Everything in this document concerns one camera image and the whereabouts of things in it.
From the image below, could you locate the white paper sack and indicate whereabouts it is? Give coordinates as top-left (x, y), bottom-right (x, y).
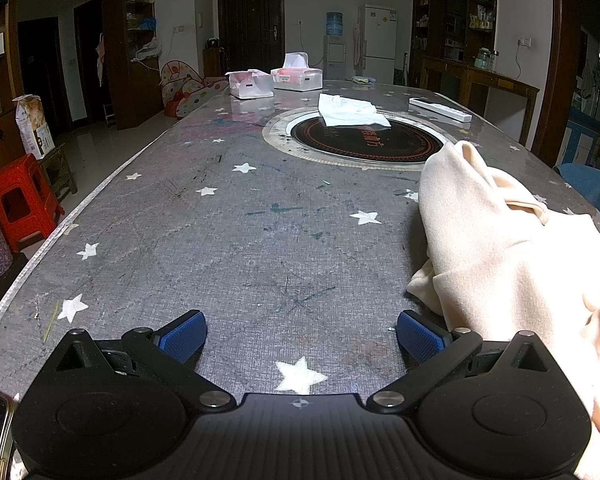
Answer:
top-left (12, 94), bottom-right (56, 161)

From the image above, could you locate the wooden display cabinet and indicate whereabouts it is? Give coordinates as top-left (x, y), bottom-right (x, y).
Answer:
top-left (0, 0), bottom-right (31, 221)

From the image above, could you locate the grey star-print tablecloth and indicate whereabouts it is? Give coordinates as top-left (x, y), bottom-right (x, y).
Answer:
top-left (0, 79), bottom-right (600, 411)

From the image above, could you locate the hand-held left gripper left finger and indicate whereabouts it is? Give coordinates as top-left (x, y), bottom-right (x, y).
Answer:
top-left (55, 310), bottom-right (233, 411)

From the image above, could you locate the white refrigerator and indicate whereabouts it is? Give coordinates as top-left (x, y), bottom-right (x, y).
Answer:
top-left (357, 4), bottom-right (398, 78)

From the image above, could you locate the wooden side table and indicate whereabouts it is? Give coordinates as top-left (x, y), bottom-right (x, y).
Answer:
top-left (420, 55), bottom-right (541, 143)

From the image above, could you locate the dark wooden door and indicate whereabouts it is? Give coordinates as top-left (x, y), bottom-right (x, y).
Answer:
top-left (217, 0), bottom-right (286, 78)

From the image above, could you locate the red plastic stool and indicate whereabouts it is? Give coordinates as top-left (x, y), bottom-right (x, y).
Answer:
top-left (0, 154), bottom-right (66, 253)

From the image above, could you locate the white power strip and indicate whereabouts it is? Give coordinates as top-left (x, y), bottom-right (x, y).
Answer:
top-left (409, 97), bottom-right (473, 123)

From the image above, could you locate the white water dispenser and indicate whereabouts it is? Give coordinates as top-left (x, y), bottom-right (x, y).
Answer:
top-left (323, 35), bottom-right (348, 81)

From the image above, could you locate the small white tissue box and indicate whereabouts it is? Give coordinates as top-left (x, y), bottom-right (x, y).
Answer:
top-left (227, 68), bottom-right (275, 99)

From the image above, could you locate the dotted play tent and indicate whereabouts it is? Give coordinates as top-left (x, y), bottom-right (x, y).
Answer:
top-left (159, 60), bottom-right (230, 118)

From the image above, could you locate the cream shirt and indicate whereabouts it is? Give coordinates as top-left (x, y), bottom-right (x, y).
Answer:
top-left (406, 140), bottom-right (600, 480)

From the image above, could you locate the white crumpled cloth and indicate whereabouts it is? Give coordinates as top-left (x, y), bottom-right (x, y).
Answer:
top-left (317, 92), bottom-right (392, 128)

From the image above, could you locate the round black induction cooktop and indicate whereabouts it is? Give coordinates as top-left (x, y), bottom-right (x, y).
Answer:
top-left (262, 107), bottom-right (453, 165)

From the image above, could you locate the blue sofa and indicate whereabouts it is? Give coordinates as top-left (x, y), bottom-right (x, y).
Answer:
top-left (554, 162), bottom-right (600, 236)

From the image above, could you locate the wooden shelf cabinet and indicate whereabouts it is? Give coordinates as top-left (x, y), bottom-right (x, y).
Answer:
top-left (102, 0), bottom-right (163, 131)
top-left (411, 0), bottom-right (498, 86)

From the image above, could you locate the glass jar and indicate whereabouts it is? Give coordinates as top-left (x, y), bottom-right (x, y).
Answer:
top-left (474, 47), bottom-right (498, 72)

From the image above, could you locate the small blue cabinet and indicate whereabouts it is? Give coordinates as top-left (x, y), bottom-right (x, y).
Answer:
top-left (565, 110), bottom-right (600, 166)

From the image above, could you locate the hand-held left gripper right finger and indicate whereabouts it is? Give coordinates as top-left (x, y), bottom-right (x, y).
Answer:
top-left (367, 310), bottom-right (548, 413)

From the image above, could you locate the large white tissue box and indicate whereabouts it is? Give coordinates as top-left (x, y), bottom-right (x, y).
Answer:
top-left (271, 52), bottom-right (324, 92)

